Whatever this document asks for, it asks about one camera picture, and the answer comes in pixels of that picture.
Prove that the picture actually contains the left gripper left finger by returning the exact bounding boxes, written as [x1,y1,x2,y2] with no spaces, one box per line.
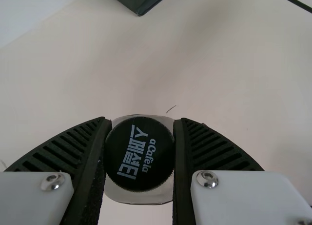
[0,116,113,225]

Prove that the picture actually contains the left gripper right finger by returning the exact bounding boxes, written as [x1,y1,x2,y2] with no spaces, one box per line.
[172,117,312,225]

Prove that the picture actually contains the dark coffee bottle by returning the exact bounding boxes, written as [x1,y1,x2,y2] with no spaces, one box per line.
[102,114,176,206]

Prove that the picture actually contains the black strip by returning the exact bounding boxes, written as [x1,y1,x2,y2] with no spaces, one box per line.
[270,0,312,12]

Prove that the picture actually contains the dark grey bag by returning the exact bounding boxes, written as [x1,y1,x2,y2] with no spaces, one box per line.
[101,0,174,17]

